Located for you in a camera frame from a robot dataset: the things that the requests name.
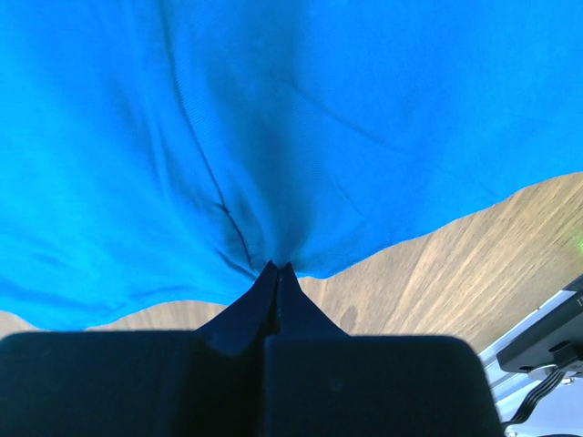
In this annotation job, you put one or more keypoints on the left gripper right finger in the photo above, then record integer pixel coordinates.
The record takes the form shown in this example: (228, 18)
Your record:
(321, 381)

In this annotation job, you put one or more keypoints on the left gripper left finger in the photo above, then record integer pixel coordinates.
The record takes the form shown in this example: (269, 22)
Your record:
(204, 382)

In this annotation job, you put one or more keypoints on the blue t shirt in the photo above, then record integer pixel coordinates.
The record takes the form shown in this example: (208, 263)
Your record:
(154, 151)

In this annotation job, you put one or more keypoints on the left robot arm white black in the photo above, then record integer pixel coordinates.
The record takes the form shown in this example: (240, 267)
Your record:
(552, 346)

